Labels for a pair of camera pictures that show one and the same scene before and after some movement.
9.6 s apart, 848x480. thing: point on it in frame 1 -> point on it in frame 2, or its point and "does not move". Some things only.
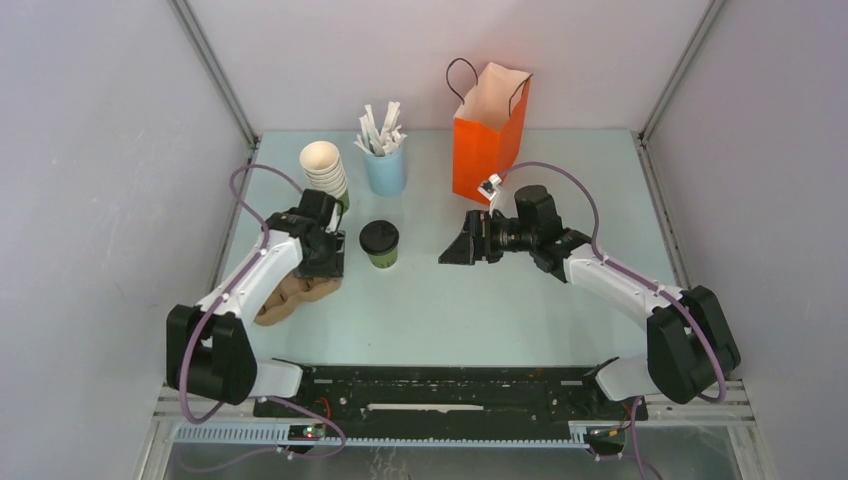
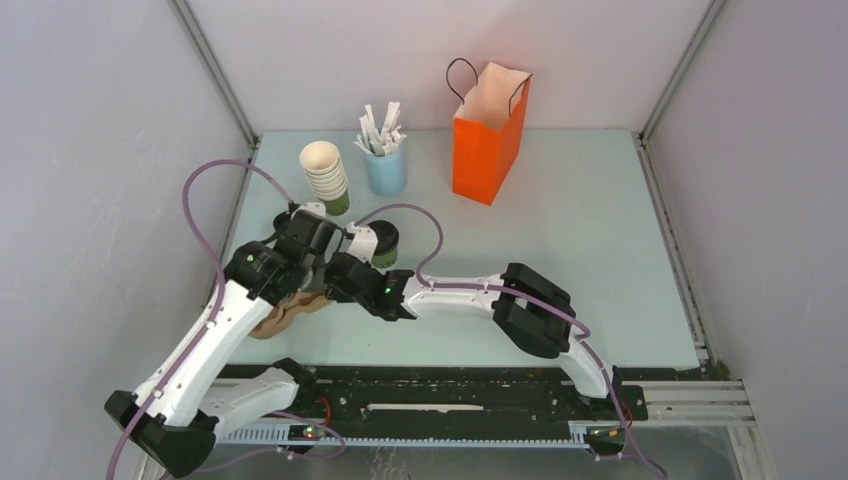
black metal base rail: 333,396 does not move
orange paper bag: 487,127 does not move
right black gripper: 465,249 -> 337,296
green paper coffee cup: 383,261 does not move
